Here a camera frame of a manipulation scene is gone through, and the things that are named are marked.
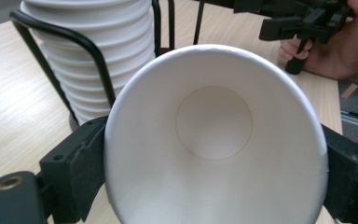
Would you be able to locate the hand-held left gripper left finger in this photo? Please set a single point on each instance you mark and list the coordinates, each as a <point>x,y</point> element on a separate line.
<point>74,168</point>

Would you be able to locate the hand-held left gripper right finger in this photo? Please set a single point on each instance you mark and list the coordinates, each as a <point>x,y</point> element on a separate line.
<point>351,177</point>

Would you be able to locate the white paper drinking cup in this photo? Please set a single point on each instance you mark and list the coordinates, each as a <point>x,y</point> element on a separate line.
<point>214,124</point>

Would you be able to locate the stack of white cups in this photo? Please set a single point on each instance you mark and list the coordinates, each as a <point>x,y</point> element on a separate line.
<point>105,25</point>

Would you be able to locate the yellow floor tape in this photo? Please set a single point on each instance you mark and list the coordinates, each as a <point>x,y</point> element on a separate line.
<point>349,90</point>

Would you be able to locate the metal floor rail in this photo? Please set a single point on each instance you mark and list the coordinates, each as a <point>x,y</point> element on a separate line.
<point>352,118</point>

